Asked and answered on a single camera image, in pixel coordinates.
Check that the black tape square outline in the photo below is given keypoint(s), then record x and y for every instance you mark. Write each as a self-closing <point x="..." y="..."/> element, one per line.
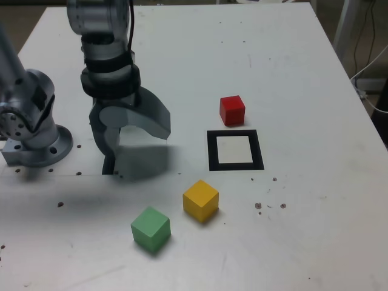
<point x="212" y="151"/>

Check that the black tape strip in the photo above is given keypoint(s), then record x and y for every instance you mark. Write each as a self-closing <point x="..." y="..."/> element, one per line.
<point x="107" y="166"/>

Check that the green cube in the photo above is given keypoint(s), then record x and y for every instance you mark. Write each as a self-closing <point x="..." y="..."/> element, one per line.
<point x="150" y="230"/>

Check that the red cube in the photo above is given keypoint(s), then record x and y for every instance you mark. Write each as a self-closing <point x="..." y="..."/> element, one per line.
<point x="232" y="110"/>

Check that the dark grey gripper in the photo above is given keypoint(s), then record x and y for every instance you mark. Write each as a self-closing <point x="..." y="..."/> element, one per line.
<point x="115" y="101"/>

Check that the yellow cube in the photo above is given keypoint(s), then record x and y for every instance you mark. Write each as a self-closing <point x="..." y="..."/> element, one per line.
<point x="200" y="200"/>

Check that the white metal frame leg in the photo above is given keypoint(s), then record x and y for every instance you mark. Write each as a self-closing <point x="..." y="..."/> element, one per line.
<point x="344" y="24"/>

